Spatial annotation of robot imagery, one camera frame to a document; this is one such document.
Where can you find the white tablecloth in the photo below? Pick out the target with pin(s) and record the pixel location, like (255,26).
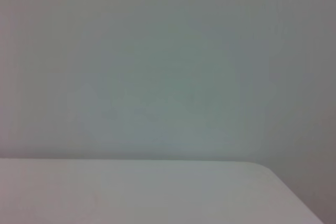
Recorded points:
(131,195)

